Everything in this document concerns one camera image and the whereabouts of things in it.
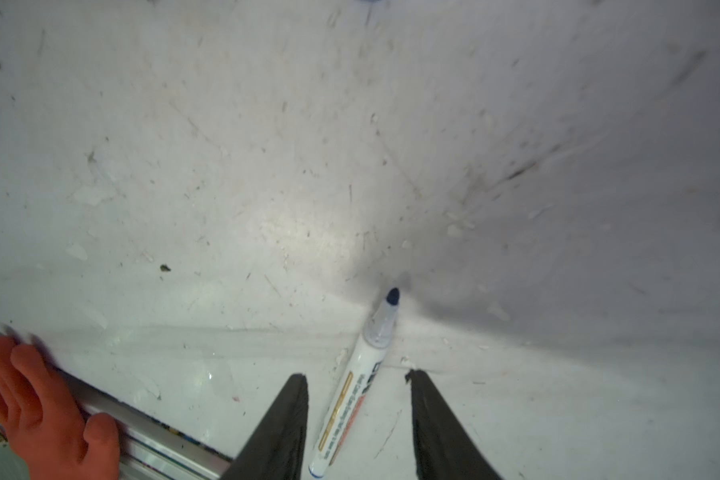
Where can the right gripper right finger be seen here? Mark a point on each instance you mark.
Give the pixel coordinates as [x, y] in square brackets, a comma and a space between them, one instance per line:
[442, 448]

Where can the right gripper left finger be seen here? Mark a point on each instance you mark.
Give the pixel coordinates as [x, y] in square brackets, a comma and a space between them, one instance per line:
[275, 450]

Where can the orange rubber glove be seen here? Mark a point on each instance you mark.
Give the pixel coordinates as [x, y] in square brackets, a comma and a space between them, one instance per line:
[44, 424]

